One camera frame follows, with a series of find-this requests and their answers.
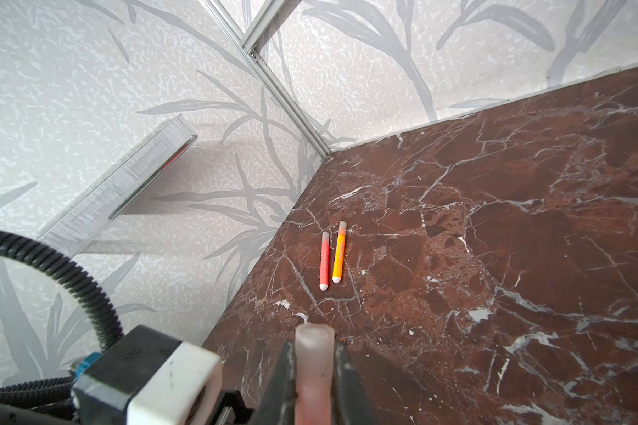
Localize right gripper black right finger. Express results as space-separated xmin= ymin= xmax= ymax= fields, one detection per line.
xmin=331 ymin=340 xmax=375 ymax=425

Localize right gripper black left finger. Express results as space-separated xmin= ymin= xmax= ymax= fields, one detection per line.
xmin=249 ymin=341 xmax=298 ymax=425

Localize clear pen cap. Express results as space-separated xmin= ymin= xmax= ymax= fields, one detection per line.
xmin=294 ymin=324 xmax=335 ymax=424

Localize orange pen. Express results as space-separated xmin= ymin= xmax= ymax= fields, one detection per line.
xmin=331 ymin=221 xmax=347 ymax=284

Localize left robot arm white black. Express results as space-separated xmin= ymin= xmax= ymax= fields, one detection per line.
xmin=0 ymin=230 xmax=124 ymax=413

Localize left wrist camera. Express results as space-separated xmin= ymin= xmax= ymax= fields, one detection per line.
xmin=72 ymin=326 xmax=223 ymax=424

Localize clear plastic wall tray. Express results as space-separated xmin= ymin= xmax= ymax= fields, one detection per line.
xmin=37 ymin=114 xmax=198 ymax=257

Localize aluminium frame rail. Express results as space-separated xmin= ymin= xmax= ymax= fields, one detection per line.
xmin=200 ymin=0 xmax=331 ymax=159

